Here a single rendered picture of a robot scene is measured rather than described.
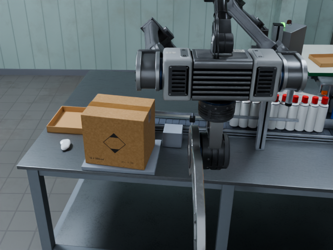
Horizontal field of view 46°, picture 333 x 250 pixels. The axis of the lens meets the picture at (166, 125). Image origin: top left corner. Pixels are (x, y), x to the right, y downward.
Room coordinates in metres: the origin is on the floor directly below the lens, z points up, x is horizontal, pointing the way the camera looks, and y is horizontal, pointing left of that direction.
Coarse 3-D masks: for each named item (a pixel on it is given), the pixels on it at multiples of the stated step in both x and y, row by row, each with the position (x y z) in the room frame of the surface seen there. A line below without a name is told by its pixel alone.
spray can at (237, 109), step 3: (237, 102) 1.92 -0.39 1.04; (240, 102) 1.93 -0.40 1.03; (237, 105) 1.92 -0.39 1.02; (240, 105) 1.93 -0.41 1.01; (237, 108) 1.92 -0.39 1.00; (237, 111) 1.92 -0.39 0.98; (234, 114) 1.92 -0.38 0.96; (237, 114) 1.92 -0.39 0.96; (231, 120) 1.92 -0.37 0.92; (234, 120) 1.92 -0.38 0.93; (237, 120) 1.92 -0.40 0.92; (231, 123) 1.92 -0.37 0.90; (234, 123) 1.92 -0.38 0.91; (237, 123) 1.92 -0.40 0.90; (231, 126) 1.92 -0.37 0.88; (234, 126) 1.92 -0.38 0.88
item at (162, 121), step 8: (160, 120) 1.99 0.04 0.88; (168, 120) 1.99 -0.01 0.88; (176, 120) 1.99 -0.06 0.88; (184, 120) 1.99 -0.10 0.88; (200, 120) 1.99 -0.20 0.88; (224, 128) 1.90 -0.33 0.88; (232, 128) 1.90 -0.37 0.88; (240, 128) 1.90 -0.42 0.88; (248, 128) 1.90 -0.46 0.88; (256, 128) 1.91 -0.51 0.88; (328, 128) 1.92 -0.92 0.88
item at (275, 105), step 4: (276, 100) 1.90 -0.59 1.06; (272, 104) 1.90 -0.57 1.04; (276, 104) 1.89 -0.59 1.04; (272, 108) 1.90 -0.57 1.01; (276, 108) 1.89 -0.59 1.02; (272, 112) 1.89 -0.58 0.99; (276, 112) 1.89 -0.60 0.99; (272, 116) 1.89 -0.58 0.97; (276, 116) 1.89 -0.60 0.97; (268, 124) 1.90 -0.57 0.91; (272, 124) 1.89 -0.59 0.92; (268, 128) 1.90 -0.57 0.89; (272, 128) 1.89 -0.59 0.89
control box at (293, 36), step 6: (294, 24) 1.88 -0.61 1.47; (300, 24) 1.88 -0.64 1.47; (288, 30) 1.77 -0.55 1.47; (294, 30) 1.77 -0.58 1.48; (300, 30) 1.81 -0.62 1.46; (282, 36) 1.76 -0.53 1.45; (288, 36) 1.75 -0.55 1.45; (294, 36) 1.77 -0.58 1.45; (300, 36) 1.82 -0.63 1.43; (282, 42) 1.76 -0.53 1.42; (288, 42) 1.74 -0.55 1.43; (294, 42) 1.78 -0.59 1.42; (300, 42) 1.83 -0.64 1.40; (288, 48) 1.74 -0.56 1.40; (294, 48) 1.79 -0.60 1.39; (300, 48) 1.84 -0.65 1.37; (300, 54) 1.85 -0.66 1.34
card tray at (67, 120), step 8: (64, 112) 2.15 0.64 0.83; (72, 112) 2.16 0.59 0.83; (80, 112) 2.16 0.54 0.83; (56, 120) 2.05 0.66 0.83; (64, 120) 2.05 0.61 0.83; (72, 120) 2.05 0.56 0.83; (80, 120) 2.05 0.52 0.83; (48, 128) 1.91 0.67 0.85; (56, 128) 1.91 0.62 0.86; (64, 128) 1.90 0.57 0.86; (72, 128) 1.90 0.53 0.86; (80, 128) 1.89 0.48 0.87
